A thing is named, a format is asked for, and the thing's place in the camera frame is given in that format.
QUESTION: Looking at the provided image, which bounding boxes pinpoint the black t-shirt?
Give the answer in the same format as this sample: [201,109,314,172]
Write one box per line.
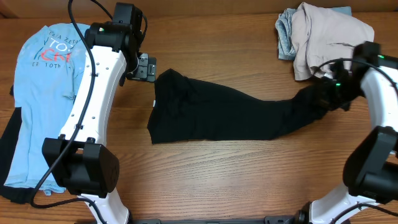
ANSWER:
[147,69,328,144]

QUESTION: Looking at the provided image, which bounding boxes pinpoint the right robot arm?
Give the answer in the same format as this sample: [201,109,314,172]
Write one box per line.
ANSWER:
[288,42,397,224]

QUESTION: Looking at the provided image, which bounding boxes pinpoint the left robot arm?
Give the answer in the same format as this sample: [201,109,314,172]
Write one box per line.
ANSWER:
[42,2,156,223]

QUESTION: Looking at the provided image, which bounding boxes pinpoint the beige folded pants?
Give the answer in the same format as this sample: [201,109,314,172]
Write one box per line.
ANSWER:
[290,2,374,81]

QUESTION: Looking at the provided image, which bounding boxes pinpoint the grey-blue folded garment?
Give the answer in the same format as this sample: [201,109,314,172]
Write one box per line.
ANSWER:
[274,6,353,61]

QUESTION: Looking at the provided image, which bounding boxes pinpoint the light blue printed t-shirt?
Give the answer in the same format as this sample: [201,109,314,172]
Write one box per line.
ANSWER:
[4,24,89,188]

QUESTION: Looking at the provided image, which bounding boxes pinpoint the black garment under pile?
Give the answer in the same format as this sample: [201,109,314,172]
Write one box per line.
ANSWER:
[1,107,33,204]

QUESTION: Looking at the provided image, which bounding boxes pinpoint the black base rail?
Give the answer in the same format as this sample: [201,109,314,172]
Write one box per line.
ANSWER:
[127,213,309,224]

